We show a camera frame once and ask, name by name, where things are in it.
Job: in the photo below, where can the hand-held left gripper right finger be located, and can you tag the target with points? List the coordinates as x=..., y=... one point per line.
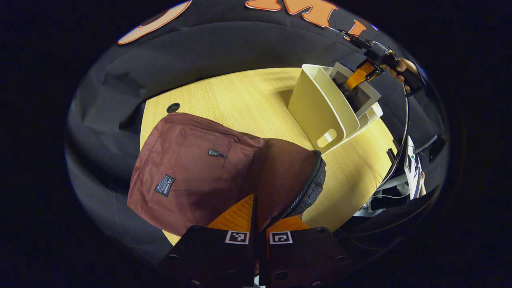
x=304, y=260

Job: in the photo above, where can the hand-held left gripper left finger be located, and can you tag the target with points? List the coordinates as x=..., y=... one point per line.
x=208, y=256

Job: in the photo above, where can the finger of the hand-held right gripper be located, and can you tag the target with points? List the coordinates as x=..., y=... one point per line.
x=360, y=76

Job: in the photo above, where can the book with portrait cover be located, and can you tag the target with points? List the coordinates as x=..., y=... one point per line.
x=366, y=98

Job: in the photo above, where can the white bookshelf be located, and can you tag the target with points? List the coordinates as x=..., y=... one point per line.
x=316, y=104

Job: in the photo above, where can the maroon schoolbag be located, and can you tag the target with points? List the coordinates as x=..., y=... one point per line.
x=192, y=172

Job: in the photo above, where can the white electronic device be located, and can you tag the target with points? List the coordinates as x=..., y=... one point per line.
x=412, y=168

